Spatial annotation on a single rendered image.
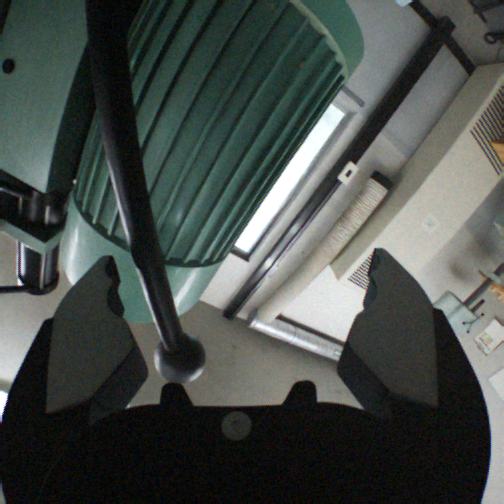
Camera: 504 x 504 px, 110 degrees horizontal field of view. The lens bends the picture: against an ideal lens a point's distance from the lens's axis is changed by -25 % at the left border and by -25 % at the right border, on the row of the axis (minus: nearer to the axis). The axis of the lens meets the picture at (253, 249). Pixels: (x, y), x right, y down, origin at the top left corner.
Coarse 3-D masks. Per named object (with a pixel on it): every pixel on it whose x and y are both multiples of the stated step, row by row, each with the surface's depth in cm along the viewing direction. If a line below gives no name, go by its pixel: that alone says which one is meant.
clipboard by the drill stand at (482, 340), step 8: (496, 320) 179; (488, 328) 183; (496, 328) 175; (480, 336) 188; (488, 336) 180; (496, 336) 172; (480, 344) 185; (488, 344) 177; (496, 344) 169; (488, 352) 174
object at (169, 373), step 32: (96, 0) 5; (96, 32) 6; (96, 64) 6; (128, 64) 7; (96, 96) 7; (128, 96) 7; (128, 128) 8; (128, 160) 8; (128, 192) 9; (128, 224) 9; (160, 256) 11; (160, 288) 11; (160, 320) 12; (160, 352) 14; (192, 352) 14
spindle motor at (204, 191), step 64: (192, 0) 10; (256, 0) 10; (320, 0) 10; (192, 64) 11; (256, 64) 12; (320, 64) 13; (192, 128) 13; (256, 128) 14; (192, 192) 16; (256, 192) 18; (64, 256) 20; (128, 256) 17; (192, 256) 20; (128, 320) 22
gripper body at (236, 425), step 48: (96, 432) 4; (144, 432) 4; (192, 432) 4; (240, 432) 4; (288, 432) 4; (336, 432) 4; (384, 432) 4; (48, 480) 3; (96, 480) 3; (144, 480) 3; (192, 480) 3; (240, 480) 3; (288, 480) 3; (336, 480) 3; (384, 480) 3; (432, 480) 3
